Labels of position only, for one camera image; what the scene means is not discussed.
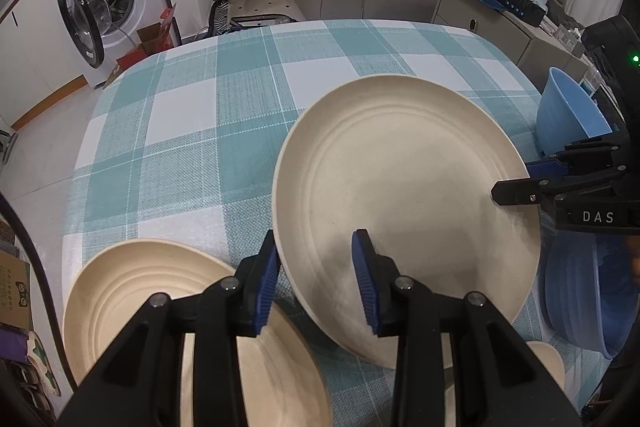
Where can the black box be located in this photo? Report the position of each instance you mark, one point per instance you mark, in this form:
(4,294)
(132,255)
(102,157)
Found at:
(520,7)

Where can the white kitchen counter cabinet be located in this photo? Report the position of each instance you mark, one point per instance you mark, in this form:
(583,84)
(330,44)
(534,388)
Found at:
(30,57)

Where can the light blue bowl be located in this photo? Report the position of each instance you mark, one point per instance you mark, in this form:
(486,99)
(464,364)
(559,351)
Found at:
(565,107)

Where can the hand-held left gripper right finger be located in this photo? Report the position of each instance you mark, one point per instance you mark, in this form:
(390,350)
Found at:
(362,287)

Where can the cream plate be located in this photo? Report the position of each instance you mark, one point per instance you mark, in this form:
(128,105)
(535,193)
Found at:
(115,287)
(547,364)
(400,167)

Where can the beige side cabinet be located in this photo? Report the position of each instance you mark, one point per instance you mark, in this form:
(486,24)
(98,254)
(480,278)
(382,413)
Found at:
(480,12)

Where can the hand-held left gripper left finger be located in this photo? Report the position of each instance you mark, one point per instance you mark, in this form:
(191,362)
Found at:
(265,287)

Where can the red cardboard box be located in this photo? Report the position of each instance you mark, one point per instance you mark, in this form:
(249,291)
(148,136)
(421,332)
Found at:
(130,59)

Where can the brown cardboard box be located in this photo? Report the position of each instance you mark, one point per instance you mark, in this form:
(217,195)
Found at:
(15,287)

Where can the teal white checked tablecloth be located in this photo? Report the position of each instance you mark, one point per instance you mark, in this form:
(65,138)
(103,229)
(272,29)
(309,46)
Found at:
(200,132)

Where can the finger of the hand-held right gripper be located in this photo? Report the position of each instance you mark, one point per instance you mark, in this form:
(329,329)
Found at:
(520,192)
(547,169)

